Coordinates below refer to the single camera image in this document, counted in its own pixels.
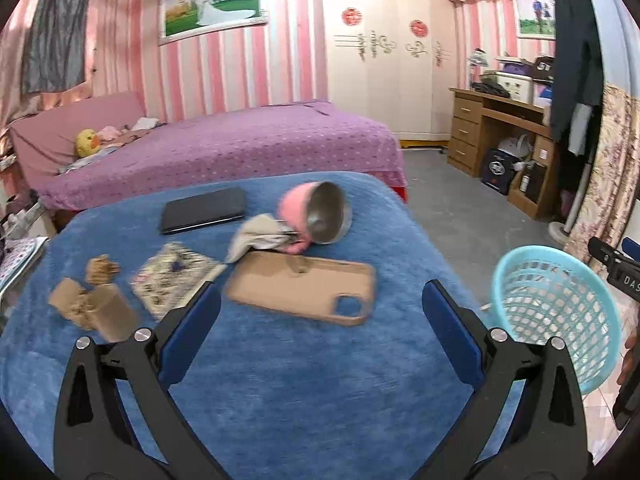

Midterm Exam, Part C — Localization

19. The white storage box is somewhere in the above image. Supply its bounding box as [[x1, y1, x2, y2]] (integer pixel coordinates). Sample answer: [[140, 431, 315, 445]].
[[495, 70, 534, 104]]

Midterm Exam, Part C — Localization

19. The cream wardrobe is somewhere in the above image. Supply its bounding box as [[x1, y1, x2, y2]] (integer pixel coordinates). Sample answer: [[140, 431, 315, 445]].
[[322, 0, 459, 143]]

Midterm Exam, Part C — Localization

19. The yellow duck plush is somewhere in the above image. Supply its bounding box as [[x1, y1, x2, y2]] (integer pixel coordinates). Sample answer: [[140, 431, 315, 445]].
[[75, 129, 101, 158]]

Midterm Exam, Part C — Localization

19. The floral curtain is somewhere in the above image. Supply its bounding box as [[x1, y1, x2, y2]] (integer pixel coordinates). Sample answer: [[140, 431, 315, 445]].
[[564, 84, 639, 263]]

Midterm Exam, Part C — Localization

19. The brown paper cup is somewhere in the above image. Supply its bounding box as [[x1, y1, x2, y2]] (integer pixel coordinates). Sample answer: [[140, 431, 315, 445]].
[[87, 284, 139, 342]]

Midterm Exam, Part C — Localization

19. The beige drawstring pouch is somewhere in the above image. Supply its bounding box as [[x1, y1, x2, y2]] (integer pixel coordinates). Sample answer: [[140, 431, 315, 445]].
[[226, 214, 297, 263]]

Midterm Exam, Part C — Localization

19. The brown paper ball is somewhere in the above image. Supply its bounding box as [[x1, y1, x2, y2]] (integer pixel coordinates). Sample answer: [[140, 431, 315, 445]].
[[48, 278, 96, 330]]

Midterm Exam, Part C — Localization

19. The framed wedding photo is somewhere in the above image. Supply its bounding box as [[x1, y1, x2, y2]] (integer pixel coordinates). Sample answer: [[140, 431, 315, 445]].
[[158, 0, 268, 44]]

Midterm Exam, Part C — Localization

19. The person's right hand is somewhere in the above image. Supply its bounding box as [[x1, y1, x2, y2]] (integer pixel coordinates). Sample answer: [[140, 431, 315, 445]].
[[616, 333, 638, 386]]

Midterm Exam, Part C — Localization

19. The pink headboard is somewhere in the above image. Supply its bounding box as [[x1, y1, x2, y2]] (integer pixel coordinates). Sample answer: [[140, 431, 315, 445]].
[[9, 91, 145, 188]]

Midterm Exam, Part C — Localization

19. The black phone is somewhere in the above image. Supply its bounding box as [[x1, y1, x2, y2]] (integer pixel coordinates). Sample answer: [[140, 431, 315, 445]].
[[160, 188, 246, 235]]

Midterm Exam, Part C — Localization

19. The light blue mesh basket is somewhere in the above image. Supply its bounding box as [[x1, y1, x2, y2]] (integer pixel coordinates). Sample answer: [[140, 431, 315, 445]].
[[486, 245, 622, 396]]

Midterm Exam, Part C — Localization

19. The grey hanging cloth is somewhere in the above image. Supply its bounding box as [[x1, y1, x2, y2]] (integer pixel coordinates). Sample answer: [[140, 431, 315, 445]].
[[21, 0, 89, 94]]

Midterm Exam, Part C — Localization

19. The black box under desk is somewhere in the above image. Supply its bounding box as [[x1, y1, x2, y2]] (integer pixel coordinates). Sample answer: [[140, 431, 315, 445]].
[[480, 148, 522, 195]]

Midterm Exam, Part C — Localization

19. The purple dotted bedspread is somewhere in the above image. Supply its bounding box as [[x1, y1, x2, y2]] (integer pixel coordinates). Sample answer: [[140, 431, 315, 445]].
[[36, 101, 407, 211]]

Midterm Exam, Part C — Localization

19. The small brown paper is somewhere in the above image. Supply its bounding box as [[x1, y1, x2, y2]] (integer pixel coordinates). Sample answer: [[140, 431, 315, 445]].
[[85, 255, 119, 286]]

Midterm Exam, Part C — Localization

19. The blue quilted blanket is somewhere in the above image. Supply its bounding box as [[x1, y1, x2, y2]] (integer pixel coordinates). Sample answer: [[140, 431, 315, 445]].
[[1, 172, 475, 479]]

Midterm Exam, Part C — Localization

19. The wooden desk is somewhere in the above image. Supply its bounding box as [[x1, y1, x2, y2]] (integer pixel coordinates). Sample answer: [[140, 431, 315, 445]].
[[447, 88, 559, 220]]

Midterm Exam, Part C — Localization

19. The patterned folded bedding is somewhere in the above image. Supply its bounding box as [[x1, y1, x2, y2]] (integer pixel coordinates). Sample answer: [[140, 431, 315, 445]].
[[0, 236, 49, 295]]

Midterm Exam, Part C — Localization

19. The small framed couple photo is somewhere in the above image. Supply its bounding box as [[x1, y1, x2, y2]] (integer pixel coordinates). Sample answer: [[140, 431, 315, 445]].
[[514, 0, 555, 40]]

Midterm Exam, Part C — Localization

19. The tan phone case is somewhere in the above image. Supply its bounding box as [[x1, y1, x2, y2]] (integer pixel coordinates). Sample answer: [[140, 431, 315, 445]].
[[224, 252, 376, 326]]

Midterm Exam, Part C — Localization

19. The printed snack wrapper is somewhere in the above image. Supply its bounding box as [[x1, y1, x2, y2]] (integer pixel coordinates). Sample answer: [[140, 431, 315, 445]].
[[130, 243, 227, 322]]

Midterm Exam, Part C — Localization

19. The dark hanging coat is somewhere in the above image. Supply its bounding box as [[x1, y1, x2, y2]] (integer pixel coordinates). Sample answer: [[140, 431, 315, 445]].
[[550, 0, 604, 144]]

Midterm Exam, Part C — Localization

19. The white fan base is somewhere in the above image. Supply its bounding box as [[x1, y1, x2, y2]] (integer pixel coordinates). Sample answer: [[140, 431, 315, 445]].
[[548, 221, 570, 246]]

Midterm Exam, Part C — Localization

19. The pink steel-lined cup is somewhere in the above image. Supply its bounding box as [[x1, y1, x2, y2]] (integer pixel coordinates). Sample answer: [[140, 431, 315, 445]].
[[277, 181, 352, 255]]

